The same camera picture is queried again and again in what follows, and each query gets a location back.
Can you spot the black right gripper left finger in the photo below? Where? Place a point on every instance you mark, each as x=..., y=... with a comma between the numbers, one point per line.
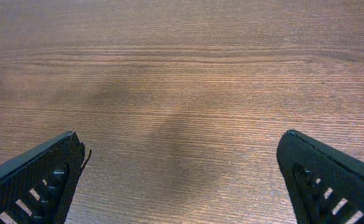
x=38, y=185

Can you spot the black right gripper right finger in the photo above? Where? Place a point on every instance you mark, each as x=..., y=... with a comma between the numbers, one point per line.
x=325, y=185

